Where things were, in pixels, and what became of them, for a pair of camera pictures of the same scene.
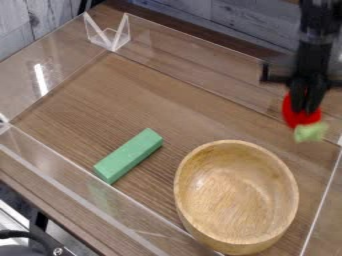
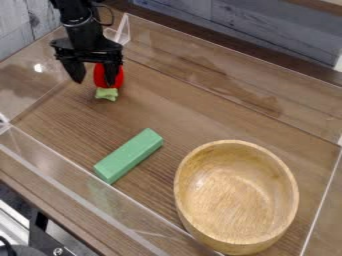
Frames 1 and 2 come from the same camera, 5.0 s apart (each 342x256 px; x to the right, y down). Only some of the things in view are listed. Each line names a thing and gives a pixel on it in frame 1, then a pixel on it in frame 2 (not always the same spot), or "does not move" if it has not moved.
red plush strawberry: [308, 127] to [104, 91]
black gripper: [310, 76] to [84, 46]
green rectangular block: [128, 155] does not move
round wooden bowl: [235, 195] does not move
